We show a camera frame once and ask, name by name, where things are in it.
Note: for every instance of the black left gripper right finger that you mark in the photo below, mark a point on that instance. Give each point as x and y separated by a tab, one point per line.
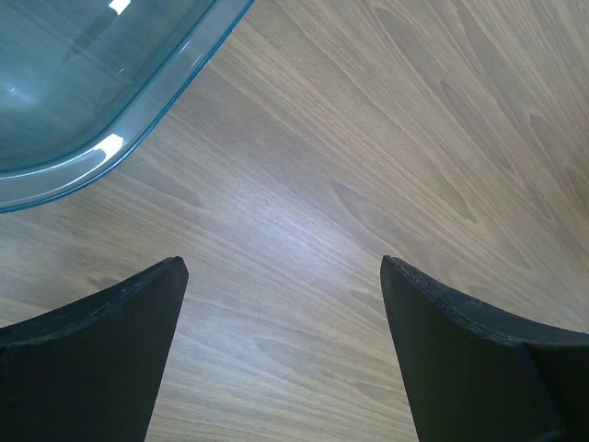
474	372

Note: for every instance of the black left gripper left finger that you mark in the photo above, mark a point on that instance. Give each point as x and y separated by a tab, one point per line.
91	370

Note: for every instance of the clear teal plastic bin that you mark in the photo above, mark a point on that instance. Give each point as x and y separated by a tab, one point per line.
84	82

